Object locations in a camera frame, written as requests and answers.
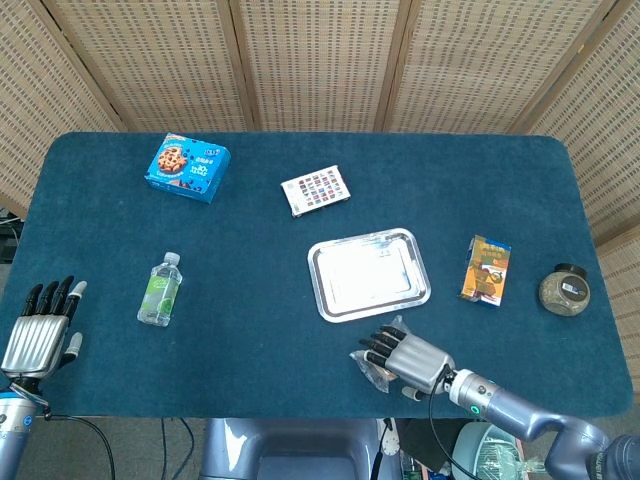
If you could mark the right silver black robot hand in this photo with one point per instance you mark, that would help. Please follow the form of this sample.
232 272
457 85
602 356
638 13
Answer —
420 362

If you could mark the rectangular stainless steel tray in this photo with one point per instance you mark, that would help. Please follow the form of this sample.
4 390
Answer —
367 275

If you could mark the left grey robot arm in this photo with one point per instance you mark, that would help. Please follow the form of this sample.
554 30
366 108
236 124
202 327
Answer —
15 430

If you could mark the black bag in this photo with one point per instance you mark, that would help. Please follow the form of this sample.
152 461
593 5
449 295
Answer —
420 440

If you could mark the round glass jar black lid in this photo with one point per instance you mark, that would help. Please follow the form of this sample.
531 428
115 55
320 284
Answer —
564 292

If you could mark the woven folding screen panel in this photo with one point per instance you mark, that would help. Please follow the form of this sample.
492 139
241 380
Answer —
605 140
150 65
40 100
320 65
490 65

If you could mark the grey blue robot torso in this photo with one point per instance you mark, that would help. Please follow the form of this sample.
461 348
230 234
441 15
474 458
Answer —
290 450

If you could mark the clear plastic hook piece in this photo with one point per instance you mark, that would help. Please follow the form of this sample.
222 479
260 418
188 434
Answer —
532 465

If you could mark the white box with picture grid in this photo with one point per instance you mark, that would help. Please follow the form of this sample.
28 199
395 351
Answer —
316 190

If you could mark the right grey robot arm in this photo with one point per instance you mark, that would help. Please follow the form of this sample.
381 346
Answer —
505 400

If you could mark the clear bottle with green label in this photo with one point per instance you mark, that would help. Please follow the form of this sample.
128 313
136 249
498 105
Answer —
160 290

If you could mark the clear pastry packet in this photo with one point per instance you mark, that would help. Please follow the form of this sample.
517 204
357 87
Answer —
372 374

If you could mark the orange and blue snack box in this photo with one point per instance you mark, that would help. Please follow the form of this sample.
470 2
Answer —
487 272

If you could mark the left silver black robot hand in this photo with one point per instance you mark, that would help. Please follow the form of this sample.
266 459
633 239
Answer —
35 342

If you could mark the blue table cloth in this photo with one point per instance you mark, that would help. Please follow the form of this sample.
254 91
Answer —
250 300

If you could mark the light blue fan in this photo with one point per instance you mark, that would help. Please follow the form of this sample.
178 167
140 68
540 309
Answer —
482 452

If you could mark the blue cookie box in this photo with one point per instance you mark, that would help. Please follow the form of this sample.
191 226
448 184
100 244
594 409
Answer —
187 167

